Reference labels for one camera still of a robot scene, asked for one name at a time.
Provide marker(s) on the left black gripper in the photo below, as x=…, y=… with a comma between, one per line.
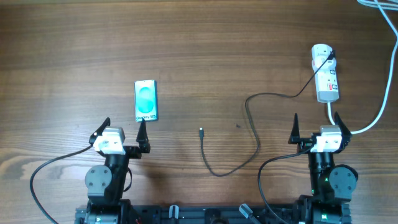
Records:
x=134, y=152

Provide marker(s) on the teal screen Galaxy smartphone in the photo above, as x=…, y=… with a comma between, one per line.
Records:
x=145, y=95

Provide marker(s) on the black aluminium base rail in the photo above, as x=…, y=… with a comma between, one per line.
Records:
x=290, y=213

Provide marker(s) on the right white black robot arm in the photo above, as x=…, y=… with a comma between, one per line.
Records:
x=332, y=185

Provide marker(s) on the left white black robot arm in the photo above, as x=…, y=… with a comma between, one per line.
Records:
x=105, y=183

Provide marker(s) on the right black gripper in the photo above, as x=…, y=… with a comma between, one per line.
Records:
x=346, y=134

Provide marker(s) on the white power strip socket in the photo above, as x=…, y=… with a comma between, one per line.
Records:
x=324, y=66

